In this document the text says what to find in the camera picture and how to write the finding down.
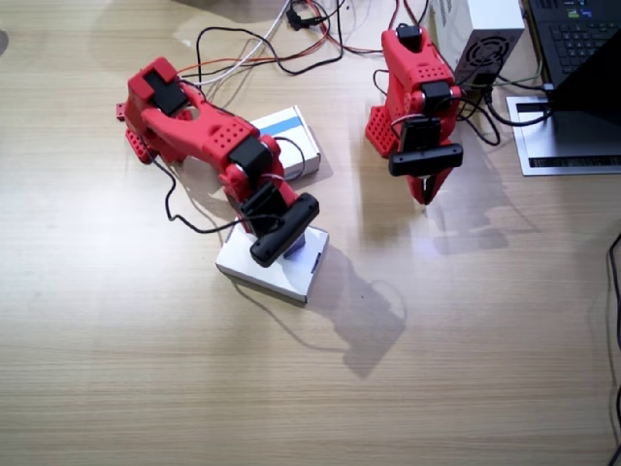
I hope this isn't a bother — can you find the white box with blue label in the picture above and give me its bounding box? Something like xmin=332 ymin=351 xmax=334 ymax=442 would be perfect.
xmin=251 ymin=105 xmax=322 ymax=180

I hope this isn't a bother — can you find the red wire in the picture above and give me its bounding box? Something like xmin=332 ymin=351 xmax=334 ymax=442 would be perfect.
xmin=305 ymin=0 xmax=413 ymax=55

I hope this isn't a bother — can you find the black cable connector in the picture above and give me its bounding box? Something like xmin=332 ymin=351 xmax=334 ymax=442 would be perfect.
xmin=285 ymin=7 xmax=324 ymax=31

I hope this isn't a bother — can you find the black laptop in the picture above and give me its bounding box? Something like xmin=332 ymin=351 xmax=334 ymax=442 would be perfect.
xmin=523 ymin=0 xmax=621 ymax=128

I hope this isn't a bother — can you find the thin black webcam cable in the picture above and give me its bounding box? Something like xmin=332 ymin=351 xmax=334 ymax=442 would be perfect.
xmin=453 ymin=95 xmax=502 ymax=147
xmin=152 ymin=154 xmax=287 ymax=235

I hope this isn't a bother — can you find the black bar webcam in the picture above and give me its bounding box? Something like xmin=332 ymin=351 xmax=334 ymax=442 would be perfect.
xmin=239 ymin=183 xmax=321 ymax=269
xmin=387 ymin=117 xmax=465 ymax=179

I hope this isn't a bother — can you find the white power supply case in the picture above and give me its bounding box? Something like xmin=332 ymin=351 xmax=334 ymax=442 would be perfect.
xmin=429 ymin=0 xmax=528 ymax=91

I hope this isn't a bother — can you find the plain white cardboard box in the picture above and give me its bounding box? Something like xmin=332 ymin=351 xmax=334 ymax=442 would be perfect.
xmin=214 ymin=220 xmax=331 ymax=305

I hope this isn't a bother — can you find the black cable at table edge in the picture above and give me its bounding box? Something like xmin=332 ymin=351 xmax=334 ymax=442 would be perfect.
xmin=605 ymin=231 xmax=621 ymax=466

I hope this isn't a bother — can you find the long black looped cable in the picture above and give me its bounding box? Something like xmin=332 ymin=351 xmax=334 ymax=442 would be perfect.
xmin=180 ymin=0 xmax=346 ymax=91

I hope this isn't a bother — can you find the white cable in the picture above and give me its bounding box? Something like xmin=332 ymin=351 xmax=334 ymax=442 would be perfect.
xmin=191 ymin=0 xmax=295 ymax=88

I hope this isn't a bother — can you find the black laptop cable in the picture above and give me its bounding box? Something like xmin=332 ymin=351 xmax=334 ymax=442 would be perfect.
xmin=483 ymin=82 xmax=557 ymax=128

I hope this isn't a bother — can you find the green cable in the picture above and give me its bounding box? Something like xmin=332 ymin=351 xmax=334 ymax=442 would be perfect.
xmin=460 ymin=60 xmax=543 ymax=92

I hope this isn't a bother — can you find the orange wire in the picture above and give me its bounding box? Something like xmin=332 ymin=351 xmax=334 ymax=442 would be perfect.
xmin=175 ymin=0 xmax=341 ymax=79

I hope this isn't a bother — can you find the silver laptop stand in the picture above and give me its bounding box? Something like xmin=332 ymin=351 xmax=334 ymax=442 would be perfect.
xmin=506 ymin=94 xmax=621 ymax=177

